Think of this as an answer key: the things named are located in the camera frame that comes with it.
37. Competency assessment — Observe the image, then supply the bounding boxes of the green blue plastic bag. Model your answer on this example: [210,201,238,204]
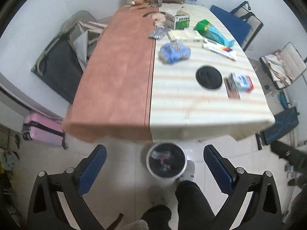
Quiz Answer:
[194,19,235,47]

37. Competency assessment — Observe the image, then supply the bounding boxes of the white striped table cloth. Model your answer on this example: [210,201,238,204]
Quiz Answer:
[149,2,276,141]

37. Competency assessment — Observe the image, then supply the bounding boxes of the grey slipper left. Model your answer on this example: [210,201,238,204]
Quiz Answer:
[148,186,165,207]

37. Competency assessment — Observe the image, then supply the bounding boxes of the green white medicine box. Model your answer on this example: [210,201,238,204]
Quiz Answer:
[165,9,190,30]

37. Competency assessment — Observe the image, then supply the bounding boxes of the blue tissue pack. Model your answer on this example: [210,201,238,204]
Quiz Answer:
[158,42,191,64]

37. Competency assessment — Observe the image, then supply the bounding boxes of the white medicine box colour stripes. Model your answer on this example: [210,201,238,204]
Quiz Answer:
[202,39,237,61]

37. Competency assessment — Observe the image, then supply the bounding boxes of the person's black trouser legs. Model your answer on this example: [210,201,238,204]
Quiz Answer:
[141,180,215,229]

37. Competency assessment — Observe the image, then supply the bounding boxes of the cream long carton box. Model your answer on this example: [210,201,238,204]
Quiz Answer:
[167,30,204,43]

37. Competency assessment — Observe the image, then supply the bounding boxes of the blue white small box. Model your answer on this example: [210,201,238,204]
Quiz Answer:
[228,73,254,92]

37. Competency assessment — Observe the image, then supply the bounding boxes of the grey slipper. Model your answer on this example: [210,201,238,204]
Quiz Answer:
[148,186,165,207]
[179,160,195,182]

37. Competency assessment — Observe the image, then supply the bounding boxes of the pink brown table cloth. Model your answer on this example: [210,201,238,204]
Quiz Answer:
[62,7,158,142]

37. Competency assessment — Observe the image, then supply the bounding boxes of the beige chair with bags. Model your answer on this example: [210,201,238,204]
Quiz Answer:
[259,42,306,90]

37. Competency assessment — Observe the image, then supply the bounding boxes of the black blue patterned panel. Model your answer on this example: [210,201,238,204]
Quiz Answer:
[256,106,299,150]

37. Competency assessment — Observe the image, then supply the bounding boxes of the white round trash bin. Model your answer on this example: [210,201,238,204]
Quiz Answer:
[146,142,187,182]

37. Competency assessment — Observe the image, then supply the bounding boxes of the silver blister pill pack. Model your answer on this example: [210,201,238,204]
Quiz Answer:
[148,25,170,40]

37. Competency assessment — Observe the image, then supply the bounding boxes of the brown printed card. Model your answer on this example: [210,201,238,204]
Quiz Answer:
[224,78,240,100]

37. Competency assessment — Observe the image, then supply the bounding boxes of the pink suitcase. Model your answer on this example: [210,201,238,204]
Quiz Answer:
[22,113,69,149]

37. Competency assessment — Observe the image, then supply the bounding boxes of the grey slipper right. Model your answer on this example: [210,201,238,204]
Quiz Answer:
[179,160,195,182]

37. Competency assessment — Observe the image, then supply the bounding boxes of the blue backed chair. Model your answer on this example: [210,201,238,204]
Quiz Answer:
[210,1,264,51]

